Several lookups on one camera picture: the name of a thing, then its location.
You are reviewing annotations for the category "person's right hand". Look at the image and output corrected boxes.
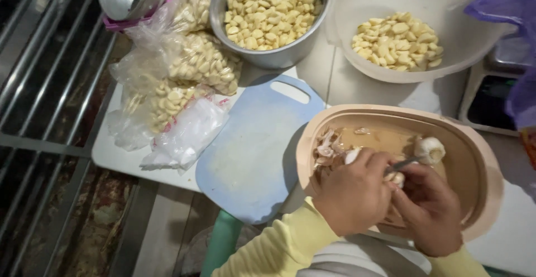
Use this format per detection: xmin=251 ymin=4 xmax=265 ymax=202
xmin=384 ymin=165 xmax=464 ymax=258

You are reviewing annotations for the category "person's left hand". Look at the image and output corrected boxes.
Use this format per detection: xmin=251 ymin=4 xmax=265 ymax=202
xmin=314 ymin=147 xmax=397 ymax=237

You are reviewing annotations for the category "partly peeled garlic clove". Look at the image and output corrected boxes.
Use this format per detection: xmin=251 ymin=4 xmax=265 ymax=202
xmin=385 ymin=172 xmax=406 ymax=188

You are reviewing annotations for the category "small metal knife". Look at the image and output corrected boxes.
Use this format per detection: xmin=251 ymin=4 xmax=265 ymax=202
xmin=384 ymin=156 xmax=424 ymax=175

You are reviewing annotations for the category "unpeeled garlic clove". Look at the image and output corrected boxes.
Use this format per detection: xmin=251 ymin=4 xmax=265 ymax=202
xmin=344 ymin=147 xmax=362 ymax=165

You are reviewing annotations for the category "whole garlic bulb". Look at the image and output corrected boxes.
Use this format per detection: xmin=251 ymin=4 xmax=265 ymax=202
xmin=414 ymin=137 xmax=446 ymax=165

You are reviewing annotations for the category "pile of garlic peels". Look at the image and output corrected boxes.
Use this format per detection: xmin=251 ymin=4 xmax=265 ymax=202
xmin=313 ymin=127 xmax=349 ymax=173

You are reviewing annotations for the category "beige plastic basin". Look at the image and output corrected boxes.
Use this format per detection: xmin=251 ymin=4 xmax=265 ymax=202
xmin=296 ymin=104 xmax=505 ymax=244

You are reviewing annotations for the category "white apron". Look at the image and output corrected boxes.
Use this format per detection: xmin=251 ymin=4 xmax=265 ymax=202
xmin=296 ymin=234 xmax=433 ymax=277

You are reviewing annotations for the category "white plastic crate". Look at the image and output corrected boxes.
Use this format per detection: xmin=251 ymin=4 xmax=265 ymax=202
xmin=458 ymin=59 xmax=522 ymax=138

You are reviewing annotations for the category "peeled garlic heap in bowl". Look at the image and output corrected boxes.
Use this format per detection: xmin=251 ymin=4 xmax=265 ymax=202
xmin=351 ymin=11 xmax=444 ymax=73

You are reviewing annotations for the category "light blue cutting board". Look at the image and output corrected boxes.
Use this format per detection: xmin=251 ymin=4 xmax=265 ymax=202
xmin=195 ymin=74 xmax=326 ymax=226

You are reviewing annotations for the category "orange packet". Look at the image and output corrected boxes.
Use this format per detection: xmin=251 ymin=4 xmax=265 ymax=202
xmin=519 ymin=127 xmax=536 ymax=171

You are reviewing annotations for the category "metal pot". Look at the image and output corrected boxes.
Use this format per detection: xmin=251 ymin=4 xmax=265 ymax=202
xmin=209 ymin=0 xmax=334 ymax=70

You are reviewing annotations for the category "metal tray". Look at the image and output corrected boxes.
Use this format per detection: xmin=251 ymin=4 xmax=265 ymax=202
xmin=485 ymin=34 xmax=536 ymax=76

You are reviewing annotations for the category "green plastic stool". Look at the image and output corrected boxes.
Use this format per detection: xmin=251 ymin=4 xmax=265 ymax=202
xmin=200 ymin=209 xmax=245 ymax=277

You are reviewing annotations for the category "peeled garlic heap in pot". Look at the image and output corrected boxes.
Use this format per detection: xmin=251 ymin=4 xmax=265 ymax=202
xmin=223 ymin=0 xmax=324 ymax=52

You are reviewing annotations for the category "white plastic bowl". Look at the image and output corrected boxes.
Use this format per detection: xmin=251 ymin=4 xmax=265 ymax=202
xmin=326 ymin=0 xmax=518 ymax=84

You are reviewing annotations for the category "stack of empty plastic bags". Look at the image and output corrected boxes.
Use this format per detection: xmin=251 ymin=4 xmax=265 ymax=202
xmin=139 ymin=96 xmax=231 ymax=175

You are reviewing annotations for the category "large clear bag of garlic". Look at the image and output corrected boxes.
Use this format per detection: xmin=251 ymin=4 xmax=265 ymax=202
xmin=110 ymin=29 xmax=244 ymax=97

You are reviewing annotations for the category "purple plastic bag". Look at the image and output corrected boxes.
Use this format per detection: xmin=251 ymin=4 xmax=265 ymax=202
xmin=463 ymin=0 xmax=536 ymax=131

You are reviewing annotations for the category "flat clear bag of garlic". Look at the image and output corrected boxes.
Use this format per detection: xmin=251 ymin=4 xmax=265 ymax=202
xmin=106 ymin=78 xmax=215 ymax=151

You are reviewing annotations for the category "small clear bag of garlic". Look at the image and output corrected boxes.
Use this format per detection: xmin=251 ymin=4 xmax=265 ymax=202
xmin=161 ymin=0 xmax=211 ymax=36

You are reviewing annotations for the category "pink plastic container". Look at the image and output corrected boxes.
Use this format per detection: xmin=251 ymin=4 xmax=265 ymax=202
xmin=102 ymin=0 xmax=181 ymax=33

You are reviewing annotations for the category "metal bar rack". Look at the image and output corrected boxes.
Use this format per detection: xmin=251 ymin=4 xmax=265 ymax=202
xmin=0 ymin=0 xmax=120 ymax=277

